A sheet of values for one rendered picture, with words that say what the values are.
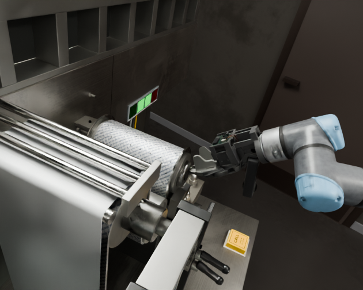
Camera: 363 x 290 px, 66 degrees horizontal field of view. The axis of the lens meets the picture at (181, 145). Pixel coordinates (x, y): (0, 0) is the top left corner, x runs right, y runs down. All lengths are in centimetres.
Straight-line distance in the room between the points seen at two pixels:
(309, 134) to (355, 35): 180
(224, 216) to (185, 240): 80
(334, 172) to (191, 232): 29
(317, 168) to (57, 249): 47
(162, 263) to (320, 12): 220
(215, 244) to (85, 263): 64
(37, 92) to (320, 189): 61
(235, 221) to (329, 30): 164
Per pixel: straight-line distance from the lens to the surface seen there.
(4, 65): 65
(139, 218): 50
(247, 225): 119
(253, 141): 64
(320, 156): 57
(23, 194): 50
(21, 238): 61
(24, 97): 69
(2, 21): 63
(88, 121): 85
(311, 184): 54
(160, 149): 72
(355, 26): 236
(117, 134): 77
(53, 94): 75
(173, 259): 36
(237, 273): 105
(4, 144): 53
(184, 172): 72
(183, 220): 40
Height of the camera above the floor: 174
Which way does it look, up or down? 35 degrees down
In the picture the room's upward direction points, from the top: 13 degrees clockwise
